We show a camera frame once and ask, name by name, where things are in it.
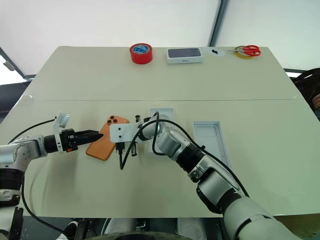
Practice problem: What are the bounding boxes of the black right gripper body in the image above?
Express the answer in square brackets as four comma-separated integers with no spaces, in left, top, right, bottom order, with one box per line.
[130,114,141,158]

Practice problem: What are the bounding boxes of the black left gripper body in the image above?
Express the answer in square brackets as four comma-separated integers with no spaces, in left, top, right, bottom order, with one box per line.
[61,128,77,153]

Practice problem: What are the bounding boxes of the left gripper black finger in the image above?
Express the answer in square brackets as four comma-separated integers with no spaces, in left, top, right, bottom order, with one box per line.
[74,129,100,137]
[75,133,105,147]

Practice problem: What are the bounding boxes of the orange phone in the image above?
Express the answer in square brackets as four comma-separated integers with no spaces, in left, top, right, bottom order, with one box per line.
[85,115,131,162]

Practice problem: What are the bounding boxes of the white phone box lid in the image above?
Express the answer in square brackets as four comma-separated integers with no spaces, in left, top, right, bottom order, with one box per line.
[149,107,175,154]

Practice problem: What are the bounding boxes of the white phone box base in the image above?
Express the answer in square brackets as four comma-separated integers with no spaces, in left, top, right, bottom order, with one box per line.
[192,120,234,171]

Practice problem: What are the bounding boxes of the closed white phone box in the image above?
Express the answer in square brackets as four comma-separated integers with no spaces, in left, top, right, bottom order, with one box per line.
[166,47,207,65]

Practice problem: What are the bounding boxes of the grey rounded shell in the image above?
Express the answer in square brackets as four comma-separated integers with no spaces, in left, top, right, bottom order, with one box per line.
[175,217,209,239]
[105,217,138,236]

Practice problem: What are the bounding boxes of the white black sneaker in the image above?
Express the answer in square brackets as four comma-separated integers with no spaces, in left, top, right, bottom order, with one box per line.
[55,219,80,240]

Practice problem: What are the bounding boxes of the red tape roll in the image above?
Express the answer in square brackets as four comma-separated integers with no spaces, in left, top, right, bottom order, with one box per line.
[129,42,154,65]

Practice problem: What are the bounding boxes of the black stand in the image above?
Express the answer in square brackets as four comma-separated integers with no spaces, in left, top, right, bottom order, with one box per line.
[8,205,25,240]

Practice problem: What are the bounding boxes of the yellow tape roll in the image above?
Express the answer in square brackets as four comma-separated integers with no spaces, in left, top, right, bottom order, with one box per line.
[234,45,261,60]

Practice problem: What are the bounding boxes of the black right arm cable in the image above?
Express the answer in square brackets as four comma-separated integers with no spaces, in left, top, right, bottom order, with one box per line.
[115,110,251,199]

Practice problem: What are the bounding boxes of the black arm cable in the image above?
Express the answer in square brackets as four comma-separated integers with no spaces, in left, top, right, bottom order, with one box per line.
[115,110,251,199]
[7,117,57,146]

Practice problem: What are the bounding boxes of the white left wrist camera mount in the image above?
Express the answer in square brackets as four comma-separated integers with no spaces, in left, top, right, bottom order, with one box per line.
[52,111,72,152]

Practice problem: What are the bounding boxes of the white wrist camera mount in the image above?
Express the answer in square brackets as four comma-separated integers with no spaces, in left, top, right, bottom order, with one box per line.
[52,111,72,152]
[109,121,142,145]

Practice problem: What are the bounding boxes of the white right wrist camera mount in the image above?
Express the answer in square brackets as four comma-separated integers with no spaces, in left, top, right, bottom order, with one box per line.
[109,121,142,145]

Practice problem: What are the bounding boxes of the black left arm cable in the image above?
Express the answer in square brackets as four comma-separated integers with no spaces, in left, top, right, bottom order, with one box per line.
[7,117,57,146]

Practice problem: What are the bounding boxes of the black cable under table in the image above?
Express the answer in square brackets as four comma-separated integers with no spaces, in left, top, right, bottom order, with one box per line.
[20,183,69,238]

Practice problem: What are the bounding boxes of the dark grey frame bar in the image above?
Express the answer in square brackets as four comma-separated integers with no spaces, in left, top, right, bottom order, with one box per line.
[0,45,36,85]
[208,0,230,48]

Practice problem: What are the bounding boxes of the red handled scissors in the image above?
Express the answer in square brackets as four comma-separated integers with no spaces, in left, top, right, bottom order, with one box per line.
[226,44,262,57]

